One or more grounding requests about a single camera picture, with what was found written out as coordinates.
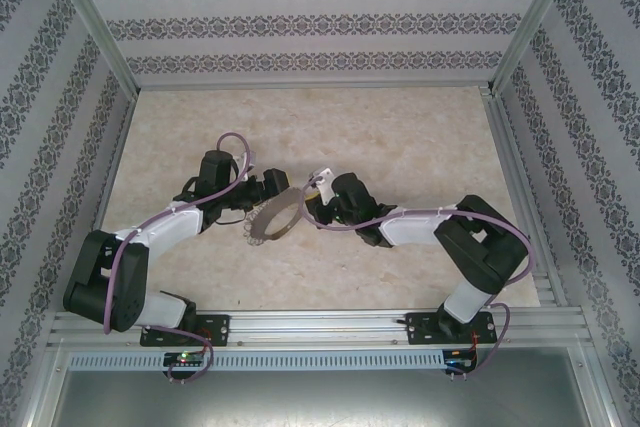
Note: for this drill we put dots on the small controller board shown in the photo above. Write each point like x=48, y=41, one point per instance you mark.
x=457, y=359
x=185, y=358

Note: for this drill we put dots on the aluminium frame post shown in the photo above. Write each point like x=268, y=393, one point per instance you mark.
x=95, y=27
x=535, y=22

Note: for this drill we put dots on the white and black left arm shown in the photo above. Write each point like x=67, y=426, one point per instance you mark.
x=175, y=227

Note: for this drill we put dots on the aluminium side rail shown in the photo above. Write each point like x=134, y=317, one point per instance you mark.
x=502, y=137
x=109, y=187

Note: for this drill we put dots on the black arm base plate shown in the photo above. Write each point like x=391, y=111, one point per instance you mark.
x=220, y=329
x=417, y=329

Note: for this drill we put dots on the grey metal sheet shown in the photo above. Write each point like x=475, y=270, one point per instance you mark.
x=320, y=397

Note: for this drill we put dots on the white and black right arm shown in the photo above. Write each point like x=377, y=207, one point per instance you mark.
x=415, y=227

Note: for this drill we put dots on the aluminium mounting rail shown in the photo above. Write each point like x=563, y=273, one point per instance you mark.
x=310, y=329

